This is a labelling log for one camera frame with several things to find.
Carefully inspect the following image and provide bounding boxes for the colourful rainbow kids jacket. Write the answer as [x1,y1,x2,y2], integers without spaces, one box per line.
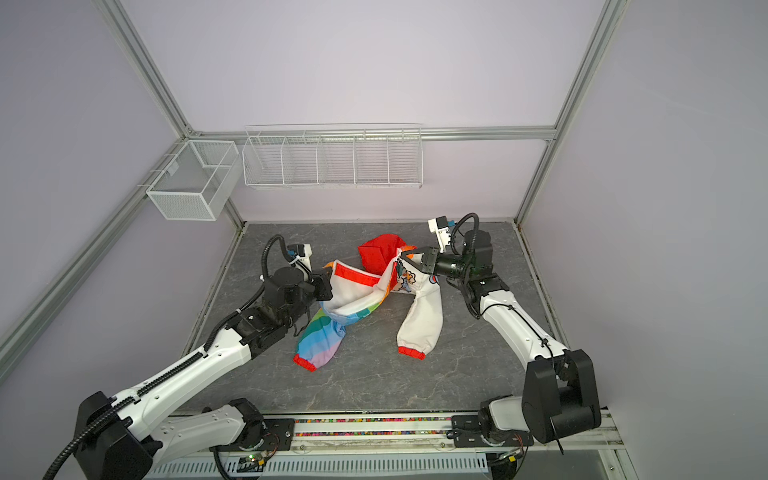
[293,234,444,372]

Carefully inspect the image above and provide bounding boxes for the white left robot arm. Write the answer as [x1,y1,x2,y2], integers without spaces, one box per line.
[44,267,332,479]

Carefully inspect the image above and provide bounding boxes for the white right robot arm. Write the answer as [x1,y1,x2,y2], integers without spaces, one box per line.
[401,229,602,446]

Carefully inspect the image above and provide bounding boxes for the white mesh box basket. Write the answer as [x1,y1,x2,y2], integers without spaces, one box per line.
[147,140,242,221]

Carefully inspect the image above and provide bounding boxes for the black left arm corrugated cable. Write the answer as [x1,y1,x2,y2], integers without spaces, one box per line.
[260,233,292,283]

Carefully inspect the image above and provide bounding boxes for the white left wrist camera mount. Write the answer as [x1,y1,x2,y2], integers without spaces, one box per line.
[286,244,312,276]

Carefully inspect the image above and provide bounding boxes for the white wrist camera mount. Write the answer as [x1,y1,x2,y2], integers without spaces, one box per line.
[428,216,456,255]
[286,244,312,276]

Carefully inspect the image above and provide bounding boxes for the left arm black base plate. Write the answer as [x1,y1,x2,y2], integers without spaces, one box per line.
[217,418,296,452]

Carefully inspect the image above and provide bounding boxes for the white wire shelf basket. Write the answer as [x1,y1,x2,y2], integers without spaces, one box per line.
[241,123,424,189]

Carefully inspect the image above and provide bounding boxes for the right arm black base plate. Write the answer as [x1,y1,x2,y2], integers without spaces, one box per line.
[446,413,534,448]

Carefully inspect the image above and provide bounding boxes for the white vented cable duct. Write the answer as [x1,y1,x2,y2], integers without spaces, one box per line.
[136,453,490,479]

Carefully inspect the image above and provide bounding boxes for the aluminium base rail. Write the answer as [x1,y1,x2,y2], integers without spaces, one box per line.
[107,411,637,480]

